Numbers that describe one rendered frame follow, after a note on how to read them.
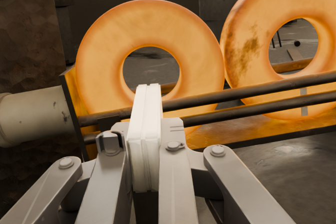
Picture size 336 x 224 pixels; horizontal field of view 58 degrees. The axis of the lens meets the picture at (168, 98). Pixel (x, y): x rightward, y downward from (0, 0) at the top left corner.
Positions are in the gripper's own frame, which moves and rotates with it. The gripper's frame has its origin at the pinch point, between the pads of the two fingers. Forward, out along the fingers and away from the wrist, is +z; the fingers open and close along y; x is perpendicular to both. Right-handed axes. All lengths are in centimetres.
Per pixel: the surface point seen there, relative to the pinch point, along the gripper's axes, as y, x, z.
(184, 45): 3.2, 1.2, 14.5
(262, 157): 45, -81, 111
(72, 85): -8.2, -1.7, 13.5
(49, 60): -17.1, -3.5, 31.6
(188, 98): 3.1, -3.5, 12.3
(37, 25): -17.7, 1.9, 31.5
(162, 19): 1.1, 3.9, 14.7
